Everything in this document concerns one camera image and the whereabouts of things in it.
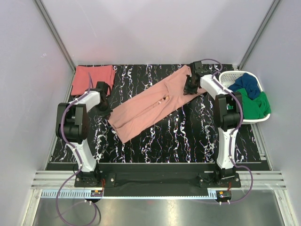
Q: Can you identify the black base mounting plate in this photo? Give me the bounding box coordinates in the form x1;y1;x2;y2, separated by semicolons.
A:
75;163;241;198

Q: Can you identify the white slotted cable duct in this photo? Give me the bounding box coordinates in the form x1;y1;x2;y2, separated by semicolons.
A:
41;189;217;200

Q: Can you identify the pink t shirt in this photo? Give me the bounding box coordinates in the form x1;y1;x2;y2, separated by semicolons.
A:
108;65;206;144

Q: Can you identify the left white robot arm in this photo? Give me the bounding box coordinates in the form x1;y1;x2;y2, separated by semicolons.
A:
55;81;112;186

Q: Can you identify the blue t shirt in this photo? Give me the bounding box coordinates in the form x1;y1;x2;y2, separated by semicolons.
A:
228;73;261;100

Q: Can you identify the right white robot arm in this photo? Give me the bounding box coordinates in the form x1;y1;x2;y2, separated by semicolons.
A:
183;61;243;187

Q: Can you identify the folded red t shirt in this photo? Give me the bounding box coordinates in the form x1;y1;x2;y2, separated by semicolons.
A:
71;65;115;96

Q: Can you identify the white plastic laundry basket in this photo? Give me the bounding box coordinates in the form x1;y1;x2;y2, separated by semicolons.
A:
219;71;271;124

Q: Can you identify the green t shirt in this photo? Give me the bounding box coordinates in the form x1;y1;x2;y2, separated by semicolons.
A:
231;88;271;120

